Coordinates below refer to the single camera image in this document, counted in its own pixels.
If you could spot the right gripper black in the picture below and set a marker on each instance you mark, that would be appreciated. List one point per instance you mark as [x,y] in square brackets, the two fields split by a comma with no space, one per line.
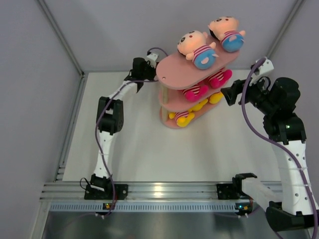
[231,93]

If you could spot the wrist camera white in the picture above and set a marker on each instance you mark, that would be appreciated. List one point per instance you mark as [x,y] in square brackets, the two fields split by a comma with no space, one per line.
[152,58]
[263,70]

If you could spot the pink three-tier shelf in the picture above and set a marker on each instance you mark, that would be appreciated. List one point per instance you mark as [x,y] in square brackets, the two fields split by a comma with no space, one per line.
[175,74]

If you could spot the slotted cable duct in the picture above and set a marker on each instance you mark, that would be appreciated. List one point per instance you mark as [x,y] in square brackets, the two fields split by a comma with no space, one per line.
[220,207]

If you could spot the yellow plush toy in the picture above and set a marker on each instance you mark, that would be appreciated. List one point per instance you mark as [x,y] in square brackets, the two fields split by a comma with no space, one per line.
[182,119]
[198,106]
[215,98]

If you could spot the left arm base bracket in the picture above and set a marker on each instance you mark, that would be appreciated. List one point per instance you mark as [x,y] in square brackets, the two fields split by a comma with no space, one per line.
[102,189]

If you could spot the pink white panda plush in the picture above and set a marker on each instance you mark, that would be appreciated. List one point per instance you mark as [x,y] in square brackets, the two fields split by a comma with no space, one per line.
[195,92]
[219,78]

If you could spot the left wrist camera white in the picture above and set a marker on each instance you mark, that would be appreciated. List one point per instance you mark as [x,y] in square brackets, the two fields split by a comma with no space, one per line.
[152,58]

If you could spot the boy doll on shelf top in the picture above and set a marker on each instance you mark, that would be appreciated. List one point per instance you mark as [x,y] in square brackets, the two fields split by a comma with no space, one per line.
[225,29]

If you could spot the aluminium mounting rail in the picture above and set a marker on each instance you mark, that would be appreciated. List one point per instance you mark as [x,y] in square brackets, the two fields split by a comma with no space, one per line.
[137,191]

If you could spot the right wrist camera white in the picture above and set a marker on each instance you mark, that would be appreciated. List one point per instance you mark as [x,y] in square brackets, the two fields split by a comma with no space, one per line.
[263,70]

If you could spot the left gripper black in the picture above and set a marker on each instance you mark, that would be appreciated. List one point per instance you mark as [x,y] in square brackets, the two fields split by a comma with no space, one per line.
[147,64]

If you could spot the yellow plush toy under shelf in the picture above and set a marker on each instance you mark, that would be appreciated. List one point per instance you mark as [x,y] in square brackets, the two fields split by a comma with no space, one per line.
[215,98]

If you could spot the boy doll blue shorts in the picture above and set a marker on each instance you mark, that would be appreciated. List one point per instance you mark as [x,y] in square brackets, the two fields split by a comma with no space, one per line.
[194,47]

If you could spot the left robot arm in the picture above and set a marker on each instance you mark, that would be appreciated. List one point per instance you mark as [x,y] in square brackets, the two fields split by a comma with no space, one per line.
[110,119]

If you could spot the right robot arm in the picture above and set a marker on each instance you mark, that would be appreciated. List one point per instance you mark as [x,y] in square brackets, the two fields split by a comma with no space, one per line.
[269,113]

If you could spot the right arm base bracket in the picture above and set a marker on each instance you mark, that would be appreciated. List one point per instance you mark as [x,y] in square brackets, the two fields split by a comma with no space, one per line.
[228,191]

